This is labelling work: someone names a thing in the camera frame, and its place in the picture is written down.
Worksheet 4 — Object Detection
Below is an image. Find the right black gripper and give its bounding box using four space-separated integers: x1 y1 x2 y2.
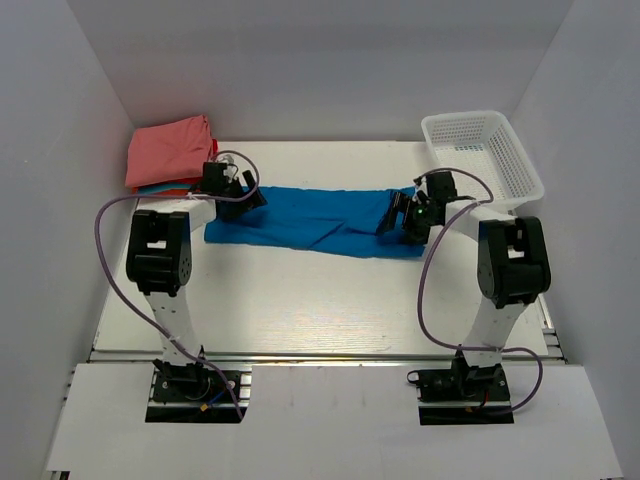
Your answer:
377 191 438 245

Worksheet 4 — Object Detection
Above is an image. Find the blue t-shirt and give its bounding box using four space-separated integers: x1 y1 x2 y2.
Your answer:
204 186 424 259

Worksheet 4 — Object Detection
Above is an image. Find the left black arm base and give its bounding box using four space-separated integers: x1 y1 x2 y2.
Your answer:
145 359 241 424

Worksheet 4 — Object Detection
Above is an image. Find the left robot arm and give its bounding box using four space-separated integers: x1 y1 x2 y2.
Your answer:
125 150 266 399

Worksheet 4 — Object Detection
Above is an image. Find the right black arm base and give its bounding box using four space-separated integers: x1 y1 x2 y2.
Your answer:
406 355 514 426

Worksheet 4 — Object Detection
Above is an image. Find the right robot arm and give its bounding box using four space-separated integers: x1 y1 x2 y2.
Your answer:
376 167 551 399

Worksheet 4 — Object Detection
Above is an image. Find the pink folded t-shirt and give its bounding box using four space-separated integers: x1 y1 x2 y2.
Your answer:
125 115 217 189

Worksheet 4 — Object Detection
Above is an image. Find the white plastic basket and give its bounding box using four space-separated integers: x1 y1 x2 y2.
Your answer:
421 110 545 213

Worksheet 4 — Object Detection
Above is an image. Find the teal folded t-shirt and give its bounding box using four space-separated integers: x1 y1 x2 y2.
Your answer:
132 182 194 196

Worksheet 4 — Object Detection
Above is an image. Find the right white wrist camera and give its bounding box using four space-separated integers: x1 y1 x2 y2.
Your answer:
412 176 429 205

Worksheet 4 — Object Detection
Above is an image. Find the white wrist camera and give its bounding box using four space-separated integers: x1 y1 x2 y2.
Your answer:
216 154 239 179
412 176 429 205

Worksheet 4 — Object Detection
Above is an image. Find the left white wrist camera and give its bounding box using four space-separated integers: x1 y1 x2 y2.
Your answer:
216 154 239 179

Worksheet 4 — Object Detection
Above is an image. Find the aluminium table edge rail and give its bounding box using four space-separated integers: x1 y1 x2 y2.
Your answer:
89 349 566 367

